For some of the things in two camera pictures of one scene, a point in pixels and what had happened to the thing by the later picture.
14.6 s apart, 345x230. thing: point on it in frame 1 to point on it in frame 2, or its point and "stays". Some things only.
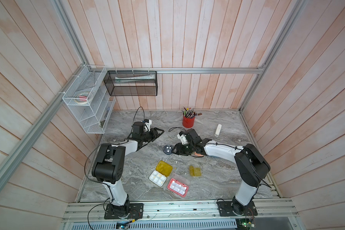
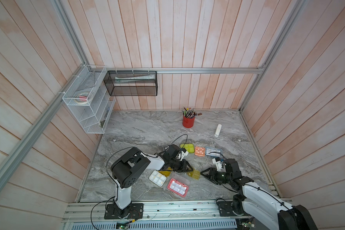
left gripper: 155,134 to 184,166
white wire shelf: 89,96 stays
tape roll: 83,97 stays
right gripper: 178,149 to 212,170
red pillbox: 178,187 stays
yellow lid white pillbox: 158,177 stays
